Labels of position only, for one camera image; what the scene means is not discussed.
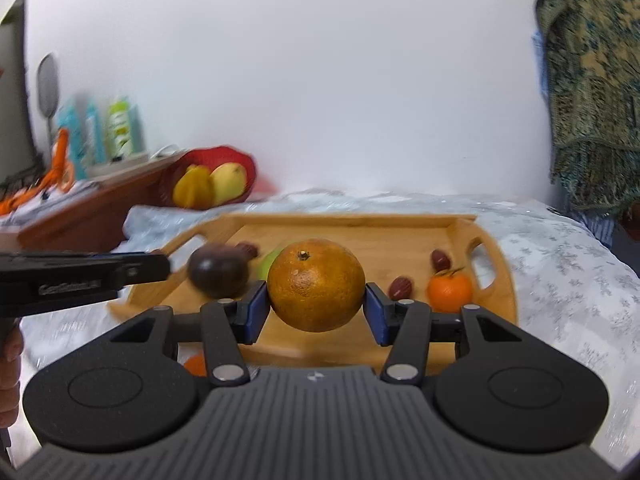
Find red fruit bowl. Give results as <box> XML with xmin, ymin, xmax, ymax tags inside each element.
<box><xmin>161</xmin><ymin>146</ymin><xmax>257</xmax><ymax>211</ymax></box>

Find teal spray bottle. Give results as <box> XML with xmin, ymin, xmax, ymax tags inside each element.
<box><xmin>84</xmin><ymin>101</ymin><xmax>106</xmax><ymax>166</ymax></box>

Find large brownish orange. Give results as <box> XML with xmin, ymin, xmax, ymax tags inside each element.
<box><xmin>267</xmin><ymin>238</ymin><xmax>366</xmax><ymax>333</ymax></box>

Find green patterned cloth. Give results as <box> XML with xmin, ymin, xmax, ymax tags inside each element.
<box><xmin>529</xmin><ymin>0</ymin><xmax>640</xmax><ymax>216</ymax></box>

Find person's left hand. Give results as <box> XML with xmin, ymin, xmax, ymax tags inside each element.
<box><xmin>0</xmin><ymin>326</ymin><xmax>24</xmax><ymax>429</ymax></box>

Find wooden serving tray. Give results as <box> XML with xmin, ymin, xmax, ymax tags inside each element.
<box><xmin>111</xmin><ymin>212</ymin><xmax>518</xmax><ymax>376</ymax></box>

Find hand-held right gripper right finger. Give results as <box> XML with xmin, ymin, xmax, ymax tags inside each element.
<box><xmin>365</xmin><ymin>282</ymin><xmax>531</xmax><ymax>386</ymax></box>

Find yellow starfruit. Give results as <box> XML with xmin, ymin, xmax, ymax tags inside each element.
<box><xmin>173</xmin><ymin>165</ymin><xmax>213</xmax><ymax>208</ymax></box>

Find yellow mango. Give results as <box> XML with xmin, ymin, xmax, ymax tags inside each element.
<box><xmin>210</xmin><ymin>162</ymin><xmax>248</xmax><ymax>206</ymax></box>

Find green fruit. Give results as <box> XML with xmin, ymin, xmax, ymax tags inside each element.
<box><xmin>256</xmin><ymin>249</ymin><xmax>281</xmax><ymax>282</ymax></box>

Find clear patterned plastic sheet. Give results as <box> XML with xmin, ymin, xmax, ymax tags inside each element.
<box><xmin>10</xmin><ymin>190</ymin><xmax>640</xmax><ymax>466</ymax></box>

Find dark wooden stool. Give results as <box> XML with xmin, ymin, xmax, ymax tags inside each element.
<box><xmin>617</xmin><ymin>205</ymin><xmax>640</xmax><ymax>241</ymax></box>

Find wooden cabinet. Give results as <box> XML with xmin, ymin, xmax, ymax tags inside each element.
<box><xmin>0</xmin><ymin>152</ymin><xmax>186</xmax><ymax>256</ymax></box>

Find orange scissors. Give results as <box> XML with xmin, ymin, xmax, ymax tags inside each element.
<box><xmin>0</xmin><ymin>180</ymin><xmax>51</xmax><ymax>217</ymax></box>

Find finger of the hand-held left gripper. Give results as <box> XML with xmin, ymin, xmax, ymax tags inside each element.
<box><xmin>0</xmin><ymin>252</ymin><xmax>172</xmax><ymax>287</ymax></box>

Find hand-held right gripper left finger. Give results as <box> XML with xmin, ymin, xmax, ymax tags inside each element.
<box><xmin>107</xmin><ymin>280</ymin><xmax>272</xmax><ymax>387</ymax></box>

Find dark screen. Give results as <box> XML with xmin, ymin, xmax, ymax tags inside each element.
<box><xmin>0</xmin><ymin>0</ymin><xmax>39</xmax><ymax>186</ymax></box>

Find dark purple round fruit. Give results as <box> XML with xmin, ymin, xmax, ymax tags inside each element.
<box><xmin>186</xmin><ymin>244</ymin><xmax>251</xmax><ymax>300</ymax></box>

